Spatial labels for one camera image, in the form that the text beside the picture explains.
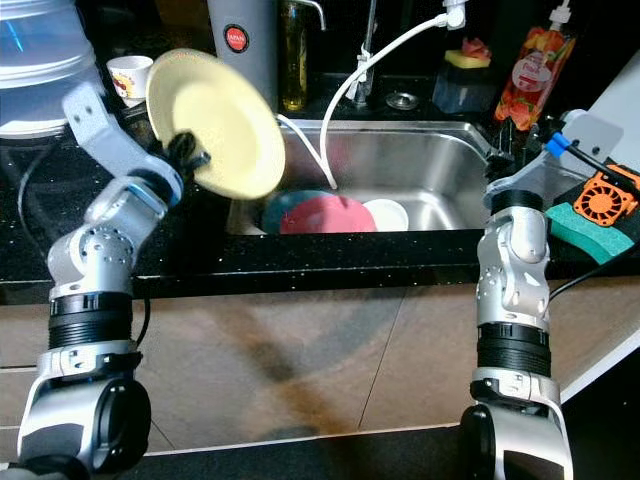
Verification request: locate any white flexible hose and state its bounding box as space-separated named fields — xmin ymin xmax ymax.
xmin=275 ymin=10 xmax=451 ymax=191

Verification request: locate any yellow sponge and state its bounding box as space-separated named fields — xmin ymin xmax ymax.
xmin=445 ymin=50 xmax=491 ymax=71

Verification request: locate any amber oil bottle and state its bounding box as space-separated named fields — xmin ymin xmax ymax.
xmin=280 ymin=0 xmax=309 ymax=113

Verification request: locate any green sponge cloth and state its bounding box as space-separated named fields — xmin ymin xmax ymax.
xmin=545 ymin=200 xmax=640 ymax=266

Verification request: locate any metal gooseneck faucet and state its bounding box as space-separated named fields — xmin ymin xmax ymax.
xmin=350 ymin=0 xmax=381 ymax=109

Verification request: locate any red scrubber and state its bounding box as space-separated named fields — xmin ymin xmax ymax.
xmin=460 ymin=38 xmax=493 ymax=61

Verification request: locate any white bowl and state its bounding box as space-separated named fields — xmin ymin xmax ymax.
xmin=360 ymin=198 xmax=411 ymax=233

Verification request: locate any dark sponge holder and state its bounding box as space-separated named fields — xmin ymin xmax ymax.
xmin=432 ymin=62 xmax=496 ymax=114

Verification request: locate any white faucet adapter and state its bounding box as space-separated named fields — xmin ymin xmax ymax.
xmin=443 ymin=0 xmax=468 ymax=29

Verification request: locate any round metal hole cover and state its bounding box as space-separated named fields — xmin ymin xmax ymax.
xmin=385 ymin=92 xmax=421 ymax=111

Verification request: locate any pink plate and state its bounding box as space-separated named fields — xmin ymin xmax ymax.
xmin=278 ymin=193 xmax=376 ymax=236

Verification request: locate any blue cable connector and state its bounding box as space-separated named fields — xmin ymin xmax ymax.
xmin=545 ymin=132 xmax=573 ymax=159

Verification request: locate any red dish soap pouch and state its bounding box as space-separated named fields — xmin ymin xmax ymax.
xmin=495 ymin=0 xmax=579 ymax=133

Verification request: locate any stainless steel sink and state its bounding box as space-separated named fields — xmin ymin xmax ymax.
xmin=228 ymin=120 xmax=501 ymax=236

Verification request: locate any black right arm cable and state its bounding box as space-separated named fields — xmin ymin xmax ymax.
xmin=550 ymin=262 xmax=640 ymax=301

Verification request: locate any orange black plastic grille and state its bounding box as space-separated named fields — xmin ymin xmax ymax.
xmin=573 ymin=165 xmax=640 ymax=228

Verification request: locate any teal plate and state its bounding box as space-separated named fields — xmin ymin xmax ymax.
xmin=260 ymin=190 xmax=321 ymax=234

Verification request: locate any white printed cup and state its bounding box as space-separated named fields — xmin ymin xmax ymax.
xmin=106 ymin=55 xmax=154 ymax=108

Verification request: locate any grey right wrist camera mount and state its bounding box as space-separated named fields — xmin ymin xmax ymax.
xmin=485 ymin=108 xmax=623 ymax=211

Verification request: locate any cream yellow plate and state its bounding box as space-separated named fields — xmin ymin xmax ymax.
xmin=146 ymin=48 xmax=286 ymax=201

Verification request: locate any grey water filter canister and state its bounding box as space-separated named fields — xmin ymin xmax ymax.
xmin=208 ymin=0 xmax=327 ymax=89

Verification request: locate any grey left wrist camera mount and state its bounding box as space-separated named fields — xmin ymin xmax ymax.
xmin=62 ymin=82 xmax=186 ymax=196

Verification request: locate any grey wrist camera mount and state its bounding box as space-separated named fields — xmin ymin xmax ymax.
xmin=485 ymin=108 xmax=623 ymax=211
xmin=62 ymin=82 xmax=186 ymax=196

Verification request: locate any clear blue water jug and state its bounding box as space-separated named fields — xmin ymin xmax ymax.
xmin=0 ymin=0 xmax=89 ymax=139

